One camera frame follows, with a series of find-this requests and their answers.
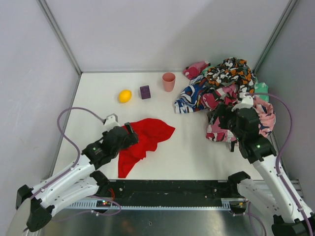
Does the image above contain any purple cube block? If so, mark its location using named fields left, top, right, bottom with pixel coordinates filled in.
left=140, top=85, right=151, bottom=100

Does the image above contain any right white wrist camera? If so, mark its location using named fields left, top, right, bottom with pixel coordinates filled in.
left=231, top=92, right=254, bottom=112

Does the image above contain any light pink camouflage cloth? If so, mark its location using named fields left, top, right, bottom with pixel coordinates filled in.
left=201, top=84, right=276, bottom=143

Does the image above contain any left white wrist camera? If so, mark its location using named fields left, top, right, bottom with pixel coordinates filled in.
left=103, top=114, right=120, bottom=131

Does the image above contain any red cloth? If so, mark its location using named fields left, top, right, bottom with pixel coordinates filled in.
left=118, top=118, right=175, bottom=178

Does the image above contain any left aluminium frame post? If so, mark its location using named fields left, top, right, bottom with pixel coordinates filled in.
left=36, top=0, right=82, bottom=76

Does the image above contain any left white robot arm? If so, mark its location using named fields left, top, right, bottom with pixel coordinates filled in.
left=16, top=121, right=139, bottom=232

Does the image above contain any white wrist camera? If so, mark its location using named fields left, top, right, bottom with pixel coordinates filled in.
left=103, top=114, right=120, bottom=131
left=231, top=92, right=254, bottom=112

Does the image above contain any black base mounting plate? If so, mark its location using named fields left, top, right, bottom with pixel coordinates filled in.
left=109, top=179, right=241, bottom=207

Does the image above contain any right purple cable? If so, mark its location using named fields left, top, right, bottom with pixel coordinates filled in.
left=245, top=92, right=313, bottom=236

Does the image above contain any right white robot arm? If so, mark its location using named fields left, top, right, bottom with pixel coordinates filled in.
left=213, top=103, right=315, bottom=236

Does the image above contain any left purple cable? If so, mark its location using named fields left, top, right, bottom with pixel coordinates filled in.
left=57, top=107, right=109, bottom=173

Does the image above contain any orange black camouflage cloth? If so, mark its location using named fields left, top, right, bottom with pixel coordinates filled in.
left=202, top=57, right=256, bottom=93

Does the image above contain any right aluminium frame post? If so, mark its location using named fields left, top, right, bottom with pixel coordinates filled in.
left=253, top=0, right=299, bottom=73

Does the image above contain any grey cable duct rail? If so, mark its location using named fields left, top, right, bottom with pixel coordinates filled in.
left=63, top=198, right=233, bottom=211

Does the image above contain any mint green cloth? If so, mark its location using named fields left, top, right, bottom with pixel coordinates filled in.
left=204, top=74, right=268, bottom=95

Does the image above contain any blue white patterned cloth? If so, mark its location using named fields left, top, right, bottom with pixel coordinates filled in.
left=174, top=75, right=208, bottom=114

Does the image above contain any pink plastic cup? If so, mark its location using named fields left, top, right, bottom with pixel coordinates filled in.
left=162, top=72, right=176, bottom=92

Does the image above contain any yellow lemon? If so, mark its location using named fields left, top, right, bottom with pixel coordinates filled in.
left=118, top=89, right=132, bottom=103

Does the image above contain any aluminium frame post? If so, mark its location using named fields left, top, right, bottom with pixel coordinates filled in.
left=36, top=0, right=82, bottom=76
left=253, top=0, right=299, bottom=73

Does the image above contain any purple cable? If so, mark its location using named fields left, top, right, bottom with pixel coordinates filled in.
left=57, top=107, right=109, bottom=173
left=245, top=92, right=313, bottom=236

